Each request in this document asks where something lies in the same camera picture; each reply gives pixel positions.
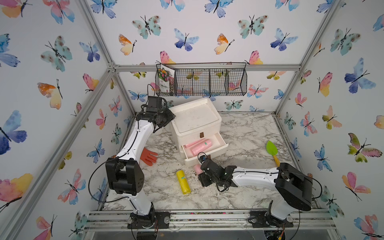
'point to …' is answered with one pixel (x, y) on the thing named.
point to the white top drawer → (204, 131)
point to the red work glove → (146, 153)
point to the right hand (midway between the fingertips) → (203, 174)
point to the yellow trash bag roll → (185, 187)
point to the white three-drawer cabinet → (196, 126)
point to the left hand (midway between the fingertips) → (175, 114)
